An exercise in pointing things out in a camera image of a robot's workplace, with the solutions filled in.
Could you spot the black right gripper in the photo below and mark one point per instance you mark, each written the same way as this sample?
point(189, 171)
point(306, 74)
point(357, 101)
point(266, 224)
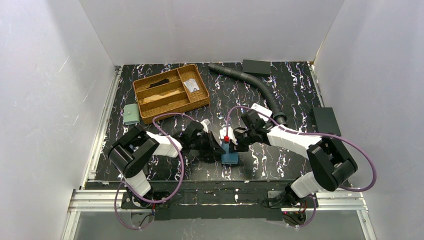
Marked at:
point(241, 137)

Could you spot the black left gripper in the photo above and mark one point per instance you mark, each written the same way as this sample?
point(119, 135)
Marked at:
point(208, 143)

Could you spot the light blue card holder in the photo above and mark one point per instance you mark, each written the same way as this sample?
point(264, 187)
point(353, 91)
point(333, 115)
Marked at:
point(229, 158)

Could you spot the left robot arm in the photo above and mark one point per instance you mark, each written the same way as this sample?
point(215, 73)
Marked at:
point(131, 152)

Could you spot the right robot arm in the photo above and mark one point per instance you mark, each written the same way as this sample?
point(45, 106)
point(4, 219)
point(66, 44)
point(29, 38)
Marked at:
point(330, 161)

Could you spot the white card in tray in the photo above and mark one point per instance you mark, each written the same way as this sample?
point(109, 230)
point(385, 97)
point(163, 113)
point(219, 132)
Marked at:
point(191, 85)

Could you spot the woven wicker organizer tray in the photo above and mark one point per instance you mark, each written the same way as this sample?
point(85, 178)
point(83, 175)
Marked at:
point(180, 103)

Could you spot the black flat box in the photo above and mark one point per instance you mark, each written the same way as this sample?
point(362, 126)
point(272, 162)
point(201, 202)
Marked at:
point(256, 67)

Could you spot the wooden utensil in tray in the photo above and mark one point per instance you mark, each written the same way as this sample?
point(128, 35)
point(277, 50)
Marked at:
point(156, 97)

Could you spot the black item in tray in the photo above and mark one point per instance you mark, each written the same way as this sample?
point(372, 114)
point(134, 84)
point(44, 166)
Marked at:
point(159, 83)

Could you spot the green small wallet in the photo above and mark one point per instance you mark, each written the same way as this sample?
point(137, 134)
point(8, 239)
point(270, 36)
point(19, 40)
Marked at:
point(131, 114)

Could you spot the black box right side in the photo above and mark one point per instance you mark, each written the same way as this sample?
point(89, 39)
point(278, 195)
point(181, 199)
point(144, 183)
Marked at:
point(324, 120)

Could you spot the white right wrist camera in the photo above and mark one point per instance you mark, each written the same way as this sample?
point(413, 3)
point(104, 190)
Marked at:
point(227, 135)

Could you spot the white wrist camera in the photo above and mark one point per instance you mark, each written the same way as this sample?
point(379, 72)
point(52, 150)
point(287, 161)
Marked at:
point(227, 135)
point(206, 125)

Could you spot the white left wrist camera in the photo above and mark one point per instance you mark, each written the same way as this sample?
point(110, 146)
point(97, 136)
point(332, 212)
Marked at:
point(206, 125)

